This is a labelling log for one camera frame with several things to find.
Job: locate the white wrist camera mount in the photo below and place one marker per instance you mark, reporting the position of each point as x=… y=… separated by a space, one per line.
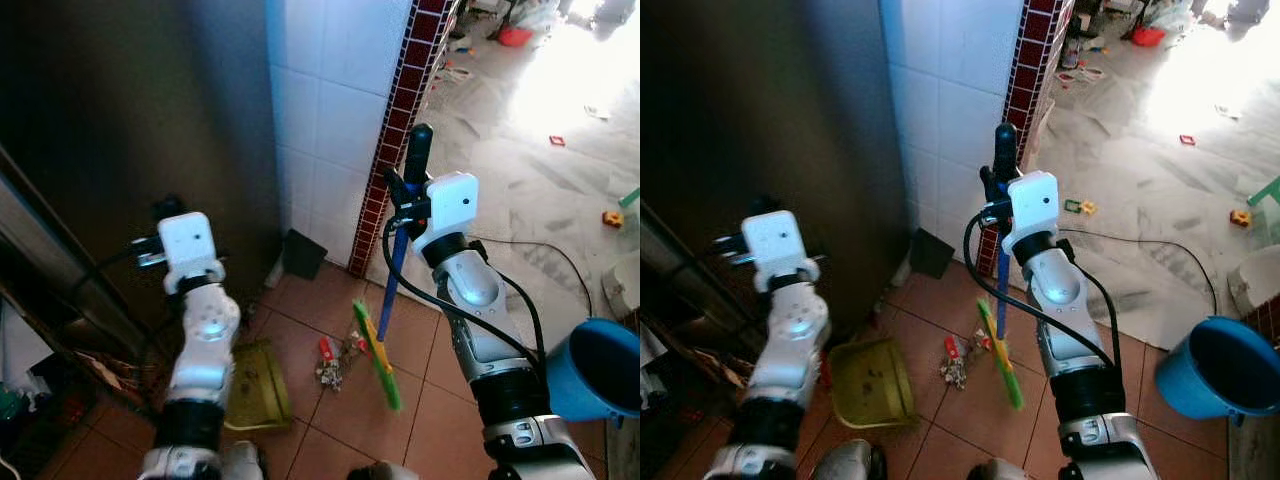
x=1033 y=205
x=448 y=210
x=188 y=245
x=775 y=245

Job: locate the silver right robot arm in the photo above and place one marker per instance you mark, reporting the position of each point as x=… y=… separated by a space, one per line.
x=1065 y=305
x=480 y=310

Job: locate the silver robot foot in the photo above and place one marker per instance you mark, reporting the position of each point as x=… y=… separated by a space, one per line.
x=997 y=470
x=243 y=462
x=848 y=462
x=382 y=472

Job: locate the green and yellow toy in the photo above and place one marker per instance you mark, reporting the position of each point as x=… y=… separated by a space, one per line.
x=1088 y=208

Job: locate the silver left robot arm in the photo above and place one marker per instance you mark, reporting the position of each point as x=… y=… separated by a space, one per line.
x=795 y=345
x=205 y=350

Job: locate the silver left robot foot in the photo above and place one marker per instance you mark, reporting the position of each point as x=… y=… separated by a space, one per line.
x=243 y=462
x=848 y=462

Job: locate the small yellow toy block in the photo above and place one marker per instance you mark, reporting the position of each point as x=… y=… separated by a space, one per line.
x=612 y=219
x=1240 y=218

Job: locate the yellow-green plastic dustpan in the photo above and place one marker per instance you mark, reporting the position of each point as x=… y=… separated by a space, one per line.
x=258 y=390
x=872 y=385

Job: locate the silver right robot foot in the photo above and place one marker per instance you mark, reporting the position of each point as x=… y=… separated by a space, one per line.
x=997 y=470
x=382 y=472

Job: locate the dark grey wedge-shaped object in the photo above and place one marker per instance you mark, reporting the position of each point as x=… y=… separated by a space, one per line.
x=303 y=256
x=929 y=254

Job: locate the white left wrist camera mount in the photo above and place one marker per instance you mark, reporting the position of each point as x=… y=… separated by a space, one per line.
x=188 y=245
x=775 y=245

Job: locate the white plastic container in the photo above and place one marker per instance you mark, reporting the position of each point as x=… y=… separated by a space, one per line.
x=1255 y=285
x=622 y=290

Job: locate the red scrap of rubbish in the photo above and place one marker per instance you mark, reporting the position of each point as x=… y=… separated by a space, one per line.
x=951 y=347
x=326 y=349

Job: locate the blue plastic bucket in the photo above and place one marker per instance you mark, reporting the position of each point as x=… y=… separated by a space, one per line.
x=590 y=370
x=1215 y=370

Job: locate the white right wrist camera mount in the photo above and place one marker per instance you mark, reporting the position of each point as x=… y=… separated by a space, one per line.
x=448 y=210
x=1033 y=205

